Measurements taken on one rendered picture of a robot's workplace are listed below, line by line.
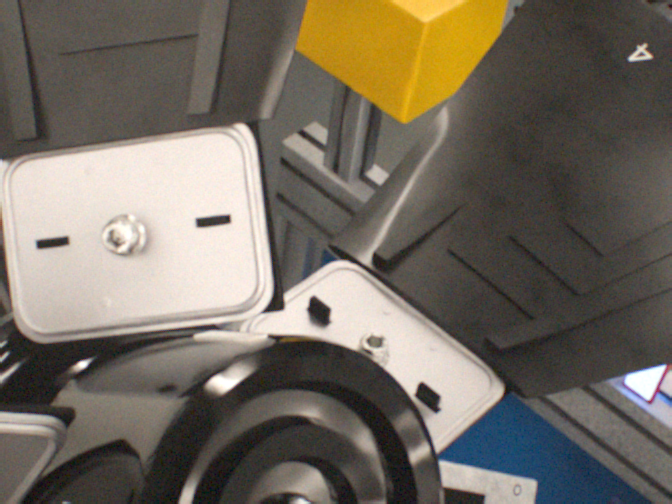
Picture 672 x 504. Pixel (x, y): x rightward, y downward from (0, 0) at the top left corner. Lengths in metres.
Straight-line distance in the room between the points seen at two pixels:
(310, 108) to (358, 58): 0.89
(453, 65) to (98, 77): 0.51
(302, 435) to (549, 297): 0.16
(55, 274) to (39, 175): 0.03
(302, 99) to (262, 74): 1.35
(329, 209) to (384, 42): 0.22
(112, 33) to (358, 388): 0.14
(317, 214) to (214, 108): 0.66
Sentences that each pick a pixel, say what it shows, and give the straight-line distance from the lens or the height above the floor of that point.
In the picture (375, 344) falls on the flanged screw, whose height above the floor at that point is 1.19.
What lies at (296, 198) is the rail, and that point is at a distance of 1.09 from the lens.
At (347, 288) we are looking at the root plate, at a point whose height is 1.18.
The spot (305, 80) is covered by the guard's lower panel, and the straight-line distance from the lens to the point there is 1.75.
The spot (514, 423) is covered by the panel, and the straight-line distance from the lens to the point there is 1.07.
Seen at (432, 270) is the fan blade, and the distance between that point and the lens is 0.52.
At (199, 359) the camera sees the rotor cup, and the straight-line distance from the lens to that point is 0.39.
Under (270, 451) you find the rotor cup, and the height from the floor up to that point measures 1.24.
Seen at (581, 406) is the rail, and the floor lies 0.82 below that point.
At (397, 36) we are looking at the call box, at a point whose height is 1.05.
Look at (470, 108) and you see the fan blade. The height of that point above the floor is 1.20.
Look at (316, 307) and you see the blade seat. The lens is 0.50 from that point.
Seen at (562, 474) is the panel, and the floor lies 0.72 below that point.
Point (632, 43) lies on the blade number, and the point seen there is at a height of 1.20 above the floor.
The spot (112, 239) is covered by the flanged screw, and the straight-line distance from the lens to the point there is 0.43.
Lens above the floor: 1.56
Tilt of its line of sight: 46 degrees down
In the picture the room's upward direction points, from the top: 10 degrees clockwise
